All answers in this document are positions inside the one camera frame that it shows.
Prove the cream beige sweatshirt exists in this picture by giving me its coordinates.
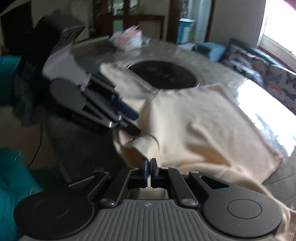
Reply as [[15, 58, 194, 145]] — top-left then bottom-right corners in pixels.
[[99, 62, 296, 241]]

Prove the black gloved left hand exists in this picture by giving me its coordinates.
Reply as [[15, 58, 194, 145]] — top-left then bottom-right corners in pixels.
[[13, 12, 68, 126]]

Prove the pink tissue pack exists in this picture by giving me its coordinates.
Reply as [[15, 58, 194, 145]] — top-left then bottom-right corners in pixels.
[[109, 26, 143, 52]]

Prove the black round induction cooktop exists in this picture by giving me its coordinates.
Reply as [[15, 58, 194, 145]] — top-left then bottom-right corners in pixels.
[[127, 60, 200, 90]]

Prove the dark wooden side table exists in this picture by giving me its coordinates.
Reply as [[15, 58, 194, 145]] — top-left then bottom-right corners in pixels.
[[112, 14, 165, 40]]

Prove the blue small cabinet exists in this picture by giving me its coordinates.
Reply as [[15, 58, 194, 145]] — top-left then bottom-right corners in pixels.
[[177, 18, 196, 44]]

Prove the blue sofa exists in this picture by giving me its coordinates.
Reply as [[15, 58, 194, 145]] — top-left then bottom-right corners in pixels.
[[193, 38, 296, 107]]

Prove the butterfly pillow lying flat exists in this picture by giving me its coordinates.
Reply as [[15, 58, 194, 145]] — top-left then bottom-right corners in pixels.
[[222, 44, 269, 87]]

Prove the butterfly pillow upright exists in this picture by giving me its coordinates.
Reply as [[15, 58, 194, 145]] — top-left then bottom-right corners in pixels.
[[264, 65, 296, 114]]

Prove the black cable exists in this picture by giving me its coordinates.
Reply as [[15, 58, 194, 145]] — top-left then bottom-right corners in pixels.
[[26, 120, 45, 168]]

